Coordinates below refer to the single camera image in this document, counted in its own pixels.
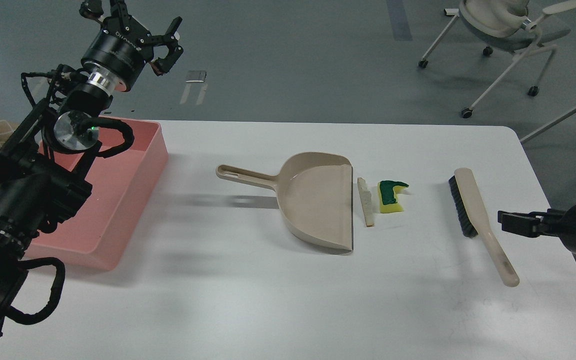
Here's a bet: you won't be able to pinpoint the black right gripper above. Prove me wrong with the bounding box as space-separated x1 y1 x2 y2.
497 205 576 255

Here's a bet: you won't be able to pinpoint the beige hand brush black bristles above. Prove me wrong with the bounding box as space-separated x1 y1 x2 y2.
448 167 521 288

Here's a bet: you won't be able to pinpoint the beige plastic dustpan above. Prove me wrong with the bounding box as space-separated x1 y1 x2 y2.
215 152 354 253

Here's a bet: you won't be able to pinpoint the silver floor plate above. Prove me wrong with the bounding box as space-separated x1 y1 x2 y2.
185 70 208 84

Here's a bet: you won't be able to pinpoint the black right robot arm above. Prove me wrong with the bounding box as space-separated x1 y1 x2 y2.
497 205 576 255

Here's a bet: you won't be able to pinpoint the yellow green sponge piece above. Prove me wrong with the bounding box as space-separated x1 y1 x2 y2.
377 180 410 214

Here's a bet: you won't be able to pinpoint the pink plastic bin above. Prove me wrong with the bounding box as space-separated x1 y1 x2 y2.
25 118 169 271

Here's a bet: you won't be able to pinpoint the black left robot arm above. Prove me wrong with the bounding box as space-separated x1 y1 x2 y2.
0 0 184 338

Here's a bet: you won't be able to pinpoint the white bread slice piece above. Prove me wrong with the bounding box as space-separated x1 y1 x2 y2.
357 177 375 228

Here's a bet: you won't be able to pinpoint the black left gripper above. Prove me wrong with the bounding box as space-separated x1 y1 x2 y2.
79 0 185 93

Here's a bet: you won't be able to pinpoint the white office chair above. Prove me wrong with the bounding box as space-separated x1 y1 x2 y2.
417 0 576 119

